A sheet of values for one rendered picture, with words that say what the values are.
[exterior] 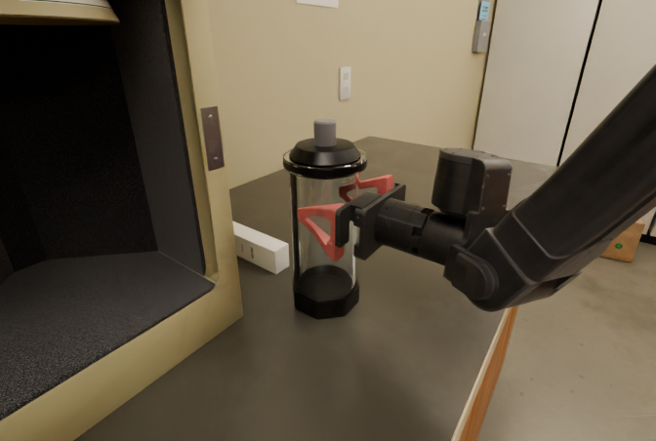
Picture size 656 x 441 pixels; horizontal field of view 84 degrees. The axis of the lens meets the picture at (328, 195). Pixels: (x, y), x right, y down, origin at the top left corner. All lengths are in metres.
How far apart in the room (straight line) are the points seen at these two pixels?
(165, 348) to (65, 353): 0.10
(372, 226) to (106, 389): 0.32
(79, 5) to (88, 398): 0.36
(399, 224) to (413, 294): 0.21
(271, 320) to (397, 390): 0.19
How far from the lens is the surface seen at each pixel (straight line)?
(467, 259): 0.34
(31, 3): 0.37
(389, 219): 0.41
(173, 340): 0.49
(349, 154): 0.44
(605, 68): 3.05
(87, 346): 0.46
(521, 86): 3.10
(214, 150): 0.43
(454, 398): 0.47
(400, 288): 0.60
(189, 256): 0.52
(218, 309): 0.51
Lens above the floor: 1.30
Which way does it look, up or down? 23 degrees down
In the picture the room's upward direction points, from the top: straight up
